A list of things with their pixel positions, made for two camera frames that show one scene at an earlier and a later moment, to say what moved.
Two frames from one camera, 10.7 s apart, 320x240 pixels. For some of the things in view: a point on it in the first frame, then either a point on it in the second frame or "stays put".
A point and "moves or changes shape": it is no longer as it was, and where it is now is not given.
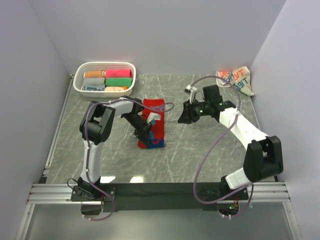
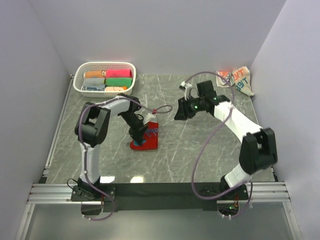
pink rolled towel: x=119 y=73 stays put
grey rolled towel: x=93 y=82 stays put
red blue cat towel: x=156 y=133 moves or changes shape
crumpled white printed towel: x=239 y=78 stays put
